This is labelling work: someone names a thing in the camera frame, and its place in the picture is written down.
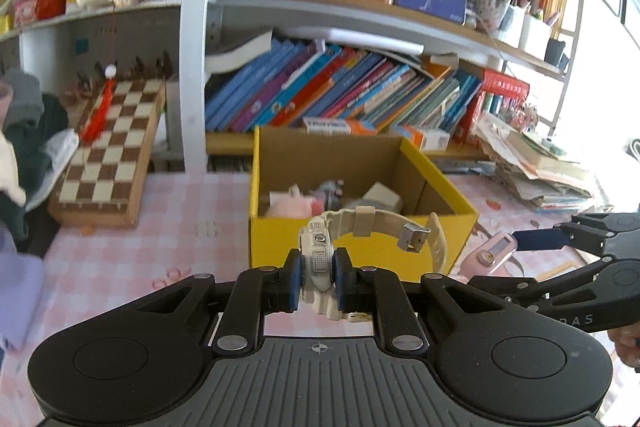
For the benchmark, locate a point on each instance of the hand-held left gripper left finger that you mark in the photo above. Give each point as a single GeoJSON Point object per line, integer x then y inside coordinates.
{"type": "Point", "coordinates": [295, 279]}

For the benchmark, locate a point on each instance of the pink plush pig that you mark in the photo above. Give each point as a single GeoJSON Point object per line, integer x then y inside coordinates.
{"type": "Point", "coordinates": [290, 206]}

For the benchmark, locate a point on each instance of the pile of clothes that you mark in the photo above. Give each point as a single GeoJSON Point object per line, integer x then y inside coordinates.
{"type": "Point", "coordinates": [30, 132]}

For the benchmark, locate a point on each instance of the lilac garment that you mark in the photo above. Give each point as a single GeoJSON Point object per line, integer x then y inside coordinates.
{"type": "Point", "coordinates": [20, 287]}

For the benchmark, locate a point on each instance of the beige wrist watch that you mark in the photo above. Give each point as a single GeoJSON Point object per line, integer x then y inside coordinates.
{"type": "Point", "coordinates": [320, 252]}

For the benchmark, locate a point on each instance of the small pink box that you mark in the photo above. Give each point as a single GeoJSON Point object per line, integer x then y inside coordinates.
{"type": "Point", "coordinates": [24, 13]}

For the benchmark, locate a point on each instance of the thick white open book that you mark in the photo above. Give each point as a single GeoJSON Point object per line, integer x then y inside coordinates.
{"type": "Point", "coordinates": [240, 54]}

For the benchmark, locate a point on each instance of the black pen holder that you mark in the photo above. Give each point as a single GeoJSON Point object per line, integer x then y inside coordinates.
{"type": "Point", "coordinates": [556, 54]}

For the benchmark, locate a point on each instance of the long orange white box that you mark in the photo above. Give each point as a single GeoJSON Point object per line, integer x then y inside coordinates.
{"type": "Point", "coordinates": [330, 126]}

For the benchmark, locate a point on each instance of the person's right hand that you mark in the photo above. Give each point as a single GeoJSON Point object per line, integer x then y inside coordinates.
{"type": "Point", "coordinates": [627, 349]}

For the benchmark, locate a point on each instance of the pink music player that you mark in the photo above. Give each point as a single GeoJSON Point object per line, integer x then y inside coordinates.
{"type": "Point", "coordinates": [487, 254]}

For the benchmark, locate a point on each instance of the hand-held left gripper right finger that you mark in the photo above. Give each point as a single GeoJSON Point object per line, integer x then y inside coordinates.
{"type": "Point", "coordinates": [342, 279]}

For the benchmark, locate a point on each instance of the row of leaning children's books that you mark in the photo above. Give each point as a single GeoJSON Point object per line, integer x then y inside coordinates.
{"type": "Point", "coordinates": [300, 87]}

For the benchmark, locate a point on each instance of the red book case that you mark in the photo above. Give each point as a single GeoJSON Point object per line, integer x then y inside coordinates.
{"type": "Point", "coordinates": [505, 84]}

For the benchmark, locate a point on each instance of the orange white box blue end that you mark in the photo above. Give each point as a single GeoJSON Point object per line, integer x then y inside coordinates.
{"type": "Point", "coordinates": [430, 139]}

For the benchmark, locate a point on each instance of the wooden chessboard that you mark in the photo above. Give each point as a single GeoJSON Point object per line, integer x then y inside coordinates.
{"type": "Point", "coordinates": [110, 167]}

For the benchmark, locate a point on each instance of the messy stack of papers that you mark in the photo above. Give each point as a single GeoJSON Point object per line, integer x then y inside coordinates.
{"type": "Point", "coordinates": [540, 167]}

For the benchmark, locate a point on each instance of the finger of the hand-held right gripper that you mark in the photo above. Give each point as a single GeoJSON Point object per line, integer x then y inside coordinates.
{"type": "Point", "coordinates": [525, 291]}
{"type": "Point", "coordinates": [540, 240]}

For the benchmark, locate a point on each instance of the red tassel ornament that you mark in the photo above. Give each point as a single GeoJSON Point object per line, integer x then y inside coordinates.
{"type": "Point", "coordinates": [100, 112]}

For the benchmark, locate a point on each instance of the large speckled white charger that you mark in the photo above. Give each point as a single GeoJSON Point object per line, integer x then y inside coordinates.
{"type": "Point", "coordinates": [382, 197]}

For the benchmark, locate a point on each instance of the pink checked desktop mat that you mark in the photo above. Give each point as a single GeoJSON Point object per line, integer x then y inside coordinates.
{"type": "Point", "coordinates": [175, 227]}

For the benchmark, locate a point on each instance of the yellow cardboard box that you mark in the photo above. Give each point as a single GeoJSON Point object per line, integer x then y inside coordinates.
{"type": "Point", "coordinates": [375, 252]}

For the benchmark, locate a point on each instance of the white wooden bookshelf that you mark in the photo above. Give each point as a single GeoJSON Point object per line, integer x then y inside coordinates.
{"type": "Point", "coordinates": [192, 57]}

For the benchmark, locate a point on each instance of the white pen holder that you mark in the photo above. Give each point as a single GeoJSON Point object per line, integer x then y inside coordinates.
{"type": "Point", "coordinates": [511, 29]}
{"type": "Point", "coordinates": [535, 39]}

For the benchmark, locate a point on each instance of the row of orange books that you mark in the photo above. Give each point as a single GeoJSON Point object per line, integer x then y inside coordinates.
{"type": "Point", "coordinates": [552, 4]}

